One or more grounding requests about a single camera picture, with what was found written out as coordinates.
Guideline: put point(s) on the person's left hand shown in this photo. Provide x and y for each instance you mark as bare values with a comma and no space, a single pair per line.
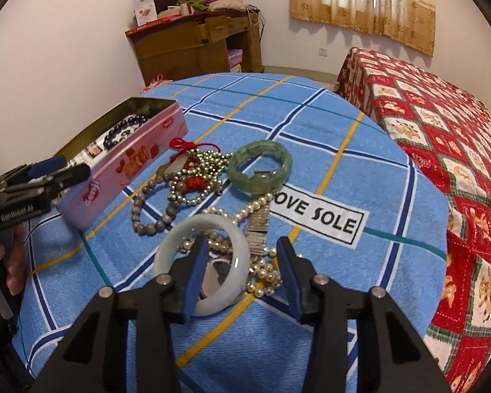
2,270

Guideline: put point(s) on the white printed box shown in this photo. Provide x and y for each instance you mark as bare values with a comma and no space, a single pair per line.
144,9

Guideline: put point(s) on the white jade bangle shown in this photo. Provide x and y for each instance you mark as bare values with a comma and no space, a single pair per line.
233,249

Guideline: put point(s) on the pink storage box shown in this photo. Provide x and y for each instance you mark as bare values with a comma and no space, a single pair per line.
235,58

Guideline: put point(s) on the flat red box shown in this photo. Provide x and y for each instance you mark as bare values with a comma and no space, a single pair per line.
155,23

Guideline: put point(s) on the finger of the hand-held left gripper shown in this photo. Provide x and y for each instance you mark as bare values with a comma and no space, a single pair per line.
71,176
45,166

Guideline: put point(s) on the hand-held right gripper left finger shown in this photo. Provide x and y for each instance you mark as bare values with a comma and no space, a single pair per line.
196,280

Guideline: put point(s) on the beige quilted cloth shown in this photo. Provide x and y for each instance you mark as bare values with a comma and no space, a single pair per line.
229,4

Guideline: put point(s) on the beige patterned curtain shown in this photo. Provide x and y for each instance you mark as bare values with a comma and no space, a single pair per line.
364,4

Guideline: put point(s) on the blue plaid tablecloth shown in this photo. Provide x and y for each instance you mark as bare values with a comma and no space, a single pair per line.
331,131

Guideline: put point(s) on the red patterned bed blanket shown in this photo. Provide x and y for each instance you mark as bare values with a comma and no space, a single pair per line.
454,163

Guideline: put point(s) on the pink floral cloth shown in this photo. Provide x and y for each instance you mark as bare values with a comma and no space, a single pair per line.
153,84

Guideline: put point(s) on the wooden desk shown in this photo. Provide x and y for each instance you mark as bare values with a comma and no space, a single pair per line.
167,49

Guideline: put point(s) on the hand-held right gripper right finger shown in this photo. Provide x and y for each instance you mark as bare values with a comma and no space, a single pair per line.
288,280

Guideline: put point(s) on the pink tin box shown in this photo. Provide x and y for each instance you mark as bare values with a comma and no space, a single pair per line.
135,163

